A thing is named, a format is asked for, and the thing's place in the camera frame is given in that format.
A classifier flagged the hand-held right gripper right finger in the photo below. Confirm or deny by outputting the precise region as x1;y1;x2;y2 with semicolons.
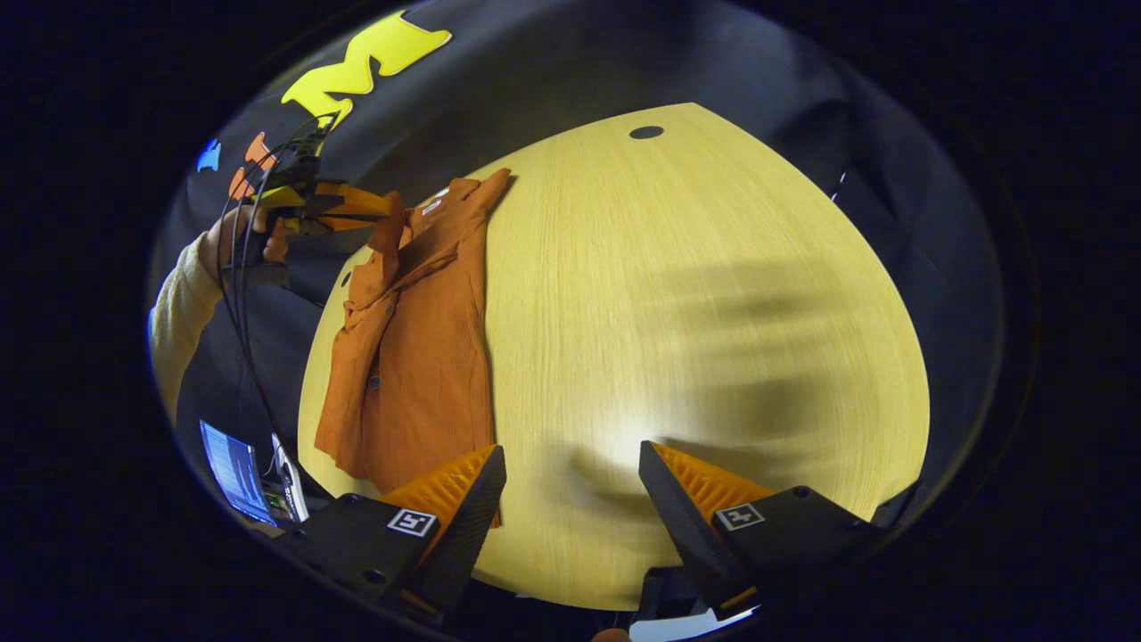
638;440;890;621

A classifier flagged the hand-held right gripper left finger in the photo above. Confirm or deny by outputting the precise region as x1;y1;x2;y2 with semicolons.
272;444;508;627

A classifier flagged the orange button-up garment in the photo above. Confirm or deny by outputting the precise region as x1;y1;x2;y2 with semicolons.
314;168;513;529

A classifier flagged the dark blocky object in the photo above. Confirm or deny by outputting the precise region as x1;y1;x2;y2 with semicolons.
635;566;705;625

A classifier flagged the white flat object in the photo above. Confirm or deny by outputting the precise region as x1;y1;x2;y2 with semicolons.
628;606;763;642

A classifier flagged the black backdrop cloth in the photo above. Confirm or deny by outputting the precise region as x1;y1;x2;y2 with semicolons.
147;0;1008;572

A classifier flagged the computer monitor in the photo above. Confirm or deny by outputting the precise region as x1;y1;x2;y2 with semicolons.
201;419;279;527

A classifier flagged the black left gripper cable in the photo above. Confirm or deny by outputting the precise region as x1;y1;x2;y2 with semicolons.
217;111;335;465

